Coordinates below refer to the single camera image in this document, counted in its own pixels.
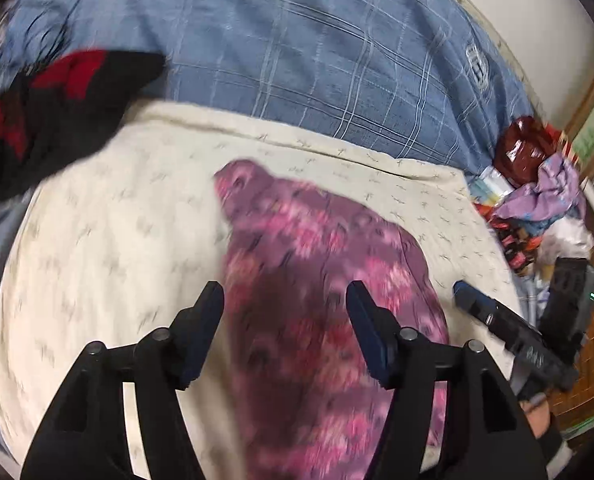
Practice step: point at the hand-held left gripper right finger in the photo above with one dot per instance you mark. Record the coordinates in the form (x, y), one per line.
(372, 345)

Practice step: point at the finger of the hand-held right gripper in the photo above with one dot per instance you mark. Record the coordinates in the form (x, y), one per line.
(477, 305)

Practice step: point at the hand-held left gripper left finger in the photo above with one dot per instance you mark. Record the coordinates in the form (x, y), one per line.
(204, 340)

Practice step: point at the pink floral garment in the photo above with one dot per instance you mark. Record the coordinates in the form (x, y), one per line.
(302, 270)

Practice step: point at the person's right hand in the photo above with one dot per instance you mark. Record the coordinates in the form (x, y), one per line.
(537, 415)

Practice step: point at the white plastic bag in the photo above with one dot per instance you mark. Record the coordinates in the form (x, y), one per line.
(567, 245)

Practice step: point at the pile of colourful packets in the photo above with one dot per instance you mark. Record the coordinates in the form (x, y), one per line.
(517, 245)

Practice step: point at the purple cloth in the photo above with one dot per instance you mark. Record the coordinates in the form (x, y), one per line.
(547, 190)

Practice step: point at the cream patterned blanket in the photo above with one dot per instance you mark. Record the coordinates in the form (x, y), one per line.
(127, 210)

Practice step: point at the dark red bag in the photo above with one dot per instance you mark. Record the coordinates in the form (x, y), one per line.
(522, 150)

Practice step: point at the black and red garment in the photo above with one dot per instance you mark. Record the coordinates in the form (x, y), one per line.
(52, 125)

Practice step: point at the blue plaid quilt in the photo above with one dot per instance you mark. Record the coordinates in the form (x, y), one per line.
(327, 60)

